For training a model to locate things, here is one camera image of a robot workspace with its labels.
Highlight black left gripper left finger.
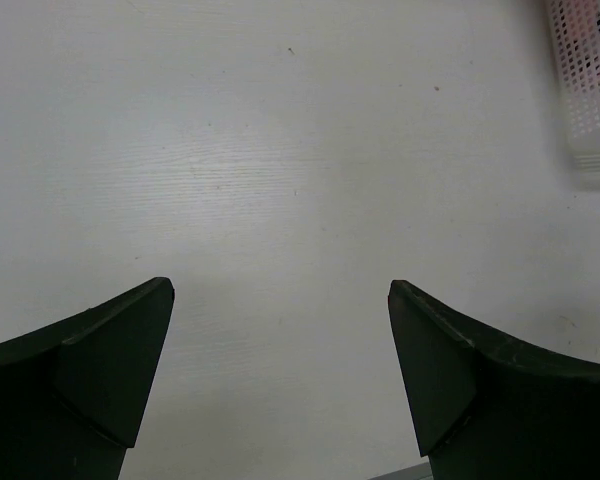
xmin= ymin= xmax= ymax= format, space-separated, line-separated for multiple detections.
xmin=0 ymin=277 xmax=175 ymax=479

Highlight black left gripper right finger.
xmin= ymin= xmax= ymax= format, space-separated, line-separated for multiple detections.
xmin=388 ymin=280 xmax=600 ymax=479

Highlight pink shark print shorts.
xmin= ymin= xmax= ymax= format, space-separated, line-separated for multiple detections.
xmin=550 ymin=1 xmax=600 ymax=94

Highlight white perforated plastic basket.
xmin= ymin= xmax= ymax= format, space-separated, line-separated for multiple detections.
xmin=545 ymin=0 xmax=600 ymax=190

